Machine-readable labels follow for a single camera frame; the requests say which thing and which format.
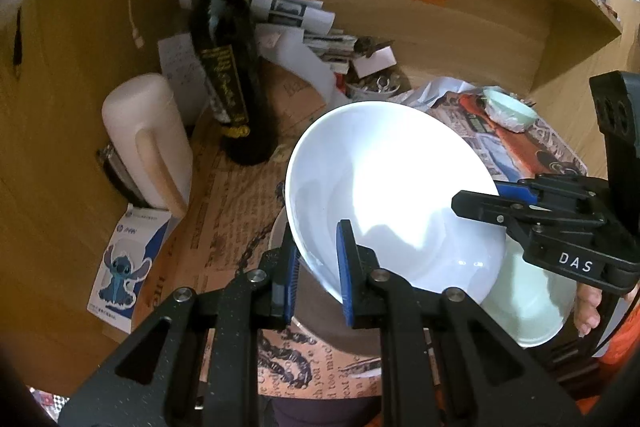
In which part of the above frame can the dark wine bottle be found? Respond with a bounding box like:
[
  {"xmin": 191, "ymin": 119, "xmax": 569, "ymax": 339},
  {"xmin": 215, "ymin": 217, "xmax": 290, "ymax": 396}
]
[{"xmin": 189, "ymin": 0, "xmax": 277, "ymax": 166}]

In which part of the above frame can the pile of newspapers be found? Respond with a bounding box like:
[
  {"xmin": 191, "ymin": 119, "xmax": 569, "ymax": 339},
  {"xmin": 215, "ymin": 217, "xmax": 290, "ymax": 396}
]
[{"xmin": 179, "ymin": 0, "xmax": 392, "ymax": 79}]

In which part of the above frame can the pale green ceramic bowl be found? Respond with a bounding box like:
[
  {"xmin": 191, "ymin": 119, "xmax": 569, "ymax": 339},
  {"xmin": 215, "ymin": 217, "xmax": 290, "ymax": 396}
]
[{"xmin": 480, "ymin": 236, "xmax": 577, "ymax": 348}]

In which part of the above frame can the small white card box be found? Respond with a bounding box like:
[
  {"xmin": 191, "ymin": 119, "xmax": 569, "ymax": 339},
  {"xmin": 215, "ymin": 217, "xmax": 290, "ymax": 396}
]
[{"xmin": 352, "ymin": 46, "xmax": 397, "ymax": 78}]

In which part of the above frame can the white ceramic bowl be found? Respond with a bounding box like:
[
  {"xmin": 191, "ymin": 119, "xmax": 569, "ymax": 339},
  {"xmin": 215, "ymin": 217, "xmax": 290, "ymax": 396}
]
[{"xmin": 292, "ymin": 257, "xmax": 381, "ymax": 358}]

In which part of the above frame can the light blue ceramic bowl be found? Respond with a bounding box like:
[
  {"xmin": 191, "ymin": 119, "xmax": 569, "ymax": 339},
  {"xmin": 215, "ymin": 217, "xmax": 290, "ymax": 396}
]
[{"xmin": 285, "ymin": 102, "xmax": 506, "ymax": 303}]

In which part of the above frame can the right human hand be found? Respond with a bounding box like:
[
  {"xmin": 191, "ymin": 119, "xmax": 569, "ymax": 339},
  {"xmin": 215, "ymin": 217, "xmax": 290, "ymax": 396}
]
[{"xmin": 572, "ymin": 283, "xmax": 639, "ymax": 338}]

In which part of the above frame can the printed newspaper shelf liner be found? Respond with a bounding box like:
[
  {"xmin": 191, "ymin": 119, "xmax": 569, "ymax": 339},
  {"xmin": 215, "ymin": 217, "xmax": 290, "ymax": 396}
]
[{"xmin": 132, "ymin": 66, "xmax": 576, "ymax": 400}]

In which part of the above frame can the white folded paper sheet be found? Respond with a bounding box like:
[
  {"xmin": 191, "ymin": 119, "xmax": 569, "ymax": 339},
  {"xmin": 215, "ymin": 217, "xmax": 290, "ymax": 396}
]
[{"xmin": 255, "ymin": 24, "xmax": 350, "ymax": 109}]

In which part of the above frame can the stitch cartoon paper card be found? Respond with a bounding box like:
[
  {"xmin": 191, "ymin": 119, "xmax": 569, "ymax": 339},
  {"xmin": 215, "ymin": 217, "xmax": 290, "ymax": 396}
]
[{"xmin": 87, "ymin": 205, "xmax": 175, "ymax": 334}]

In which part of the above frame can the cream plastic jug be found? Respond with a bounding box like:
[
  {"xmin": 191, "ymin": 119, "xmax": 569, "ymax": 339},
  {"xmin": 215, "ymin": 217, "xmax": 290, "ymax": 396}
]
[{"xmin": 102, "ymin": 74, "xmax": 193, "ymax": 219}]

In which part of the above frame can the small bowl with clutter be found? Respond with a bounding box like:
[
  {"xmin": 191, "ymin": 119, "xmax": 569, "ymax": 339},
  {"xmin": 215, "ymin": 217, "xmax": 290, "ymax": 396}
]
[{"xmin": 346, "ymin": 74, "xmax": 401, "ymax": 102}]

